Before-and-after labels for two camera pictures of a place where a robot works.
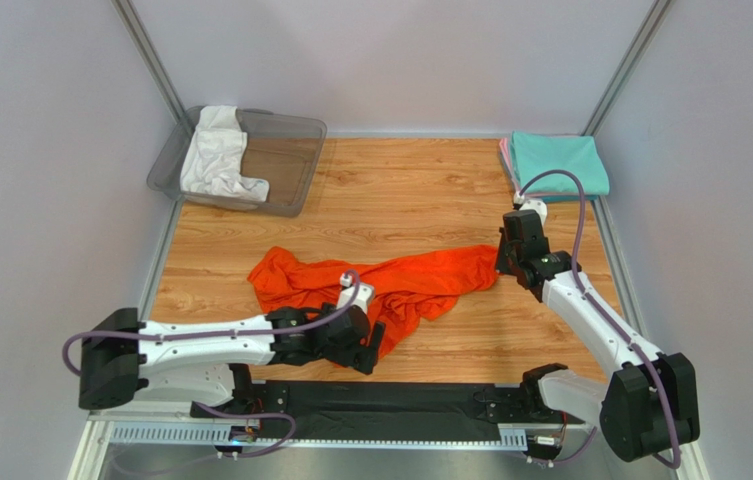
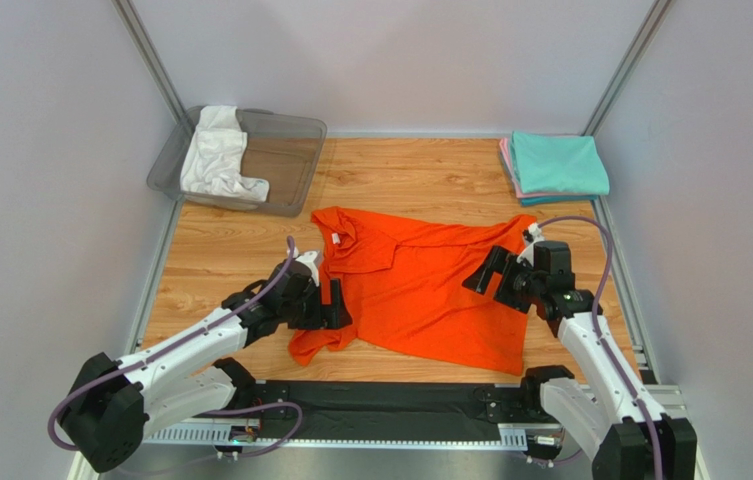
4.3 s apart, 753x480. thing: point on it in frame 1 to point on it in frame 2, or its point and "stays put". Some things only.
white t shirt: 212,158 stays put
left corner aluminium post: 148,53 stays put
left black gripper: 362,354 to 333,315
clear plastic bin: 282,151 stays put
